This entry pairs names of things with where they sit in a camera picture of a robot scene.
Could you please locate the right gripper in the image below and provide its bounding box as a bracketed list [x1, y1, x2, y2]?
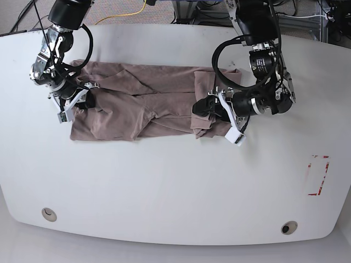
[49, 82, 96, 110]

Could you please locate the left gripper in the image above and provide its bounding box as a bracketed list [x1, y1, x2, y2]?
[192, 89, 257, 118]

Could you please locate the pink t-shirt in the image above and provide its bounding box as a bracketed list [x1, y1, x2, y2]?
[70, 62, 230, 141]

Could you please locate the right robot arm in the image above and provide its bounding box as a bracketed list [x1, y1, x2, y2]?
[30, 0, 95, 110]

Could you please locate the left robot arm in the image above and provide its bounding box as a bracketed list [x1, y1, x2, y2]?
[212, 1, 296, 118]

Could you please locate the red tape rectangle marking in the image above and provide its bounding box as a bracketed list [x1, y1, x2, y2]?
[305, 155, 330, 196]

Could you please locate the left table grommet hole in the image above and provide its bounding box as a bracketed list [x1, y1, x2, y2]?
[42, 208, 57, 222]

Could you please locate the table grommet hole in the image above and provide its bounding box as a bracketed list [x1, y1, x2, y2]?
[281, 221, 298, 235]
[42, 208, 57, 222]

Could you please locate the right table grommet hole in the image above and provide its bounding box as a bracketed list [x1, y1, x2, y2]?
[281, 221, 298, 235]

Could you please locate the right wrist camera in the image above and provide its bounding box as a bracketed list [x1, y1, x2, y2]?
[51, 82, 100, 123]

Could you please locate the aluminium frame base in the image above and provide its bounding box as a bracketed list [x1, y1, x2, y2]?
[172, 1, 329, 43]

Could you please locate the yellow cable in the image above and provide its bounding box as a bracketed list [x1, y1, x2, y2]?
[98, 0, 146, 24]

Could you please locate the white cable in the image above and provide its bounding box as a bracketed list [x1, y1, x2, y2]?
[276, 13, 329, 21]

